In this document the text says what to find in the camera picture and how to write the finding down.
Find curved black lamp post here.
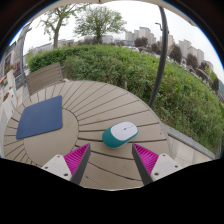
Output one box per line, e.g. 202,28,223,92
148,5,169,109

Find slatted wooden chair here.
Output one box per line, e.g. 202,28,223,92
25,61,65,97

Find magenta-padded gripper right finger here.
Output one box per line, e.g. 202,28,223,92
131,143,184,186

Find dark blue mouse pad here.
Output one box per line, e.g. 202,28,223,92
15,95,64,140

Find grey metal post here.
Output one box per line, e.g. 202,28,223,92
19,23,33,88

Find distant apartment buildings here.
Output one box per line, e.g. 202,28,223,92
124,26,214,72

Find round-crowned green tree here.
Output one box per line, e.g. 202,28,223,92
73,5,128,44

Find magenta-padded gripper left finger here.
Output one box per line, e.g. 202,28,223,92
41,143,92,186

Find white and teal computer mouse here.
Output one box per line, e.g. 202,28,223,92
101,120,140,149

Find tall thin-crowned tree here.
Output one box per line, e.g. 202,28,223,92
39,3,88,49

